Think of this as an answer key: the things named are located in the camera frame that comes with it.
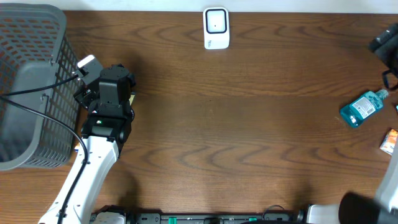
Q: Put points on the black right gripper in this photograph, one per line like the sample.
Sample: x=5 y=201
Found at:
x=390 y=38

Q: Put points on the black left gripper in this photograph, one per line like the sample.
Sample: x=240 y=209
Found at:
x=87 y=93

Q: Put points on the yellow snack chip bag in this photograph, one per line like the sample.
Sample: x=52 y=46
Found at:
x=78 y=145

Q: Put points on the teal mouthwash bottle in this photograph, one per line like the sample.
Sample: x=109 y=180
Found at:
x=364 y=107

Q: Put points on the small orange snack packet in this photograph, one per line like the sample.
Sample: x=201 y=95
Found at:
x=389 y=142

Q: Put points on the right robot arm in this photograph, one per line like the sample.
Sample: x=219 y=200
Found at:
x=353 y=207

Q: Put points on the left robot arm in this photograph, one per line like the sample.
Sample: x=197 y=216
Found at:
x=104 y=133

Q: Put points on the white barcode scanner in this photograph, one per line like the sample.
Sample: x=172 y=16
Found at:
x=216 y=28

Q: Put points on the grey plastic mesh basket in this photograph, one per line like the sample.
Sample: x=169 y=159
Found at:
x=37 y=85

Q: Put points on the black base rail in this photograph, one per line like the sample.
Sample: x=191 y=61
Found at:
x=156 y=218

